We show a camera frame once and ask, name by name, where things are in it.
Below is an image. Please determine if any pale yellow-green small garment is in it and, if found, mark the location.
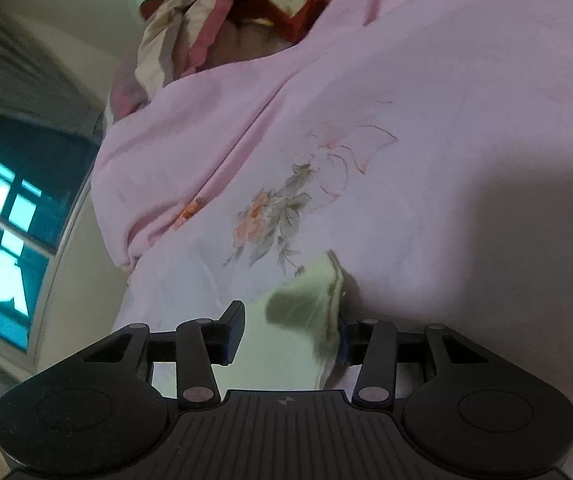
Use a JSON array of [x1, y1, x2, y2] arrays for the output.
[[152, 249, 360, 397]]

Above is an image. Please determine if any pink floral bed sheet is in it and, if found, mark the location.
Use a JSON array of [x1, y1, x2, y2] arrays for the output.
[[91, 0, 573, 477]]

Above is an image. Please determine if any striped floral pillow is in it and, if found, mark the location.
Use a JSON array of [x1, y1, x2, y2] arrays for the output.
[[105, 0, 234, 124]]

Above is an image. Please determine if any grey curtain left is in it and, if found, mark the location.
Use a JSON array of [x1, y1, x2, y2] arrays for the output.
[[0, 11, 104, 144]]

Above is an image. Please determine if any window with white frame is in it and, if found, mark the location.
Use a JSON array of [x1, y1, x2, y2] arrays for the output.
[[0, 114, 98, 353]]

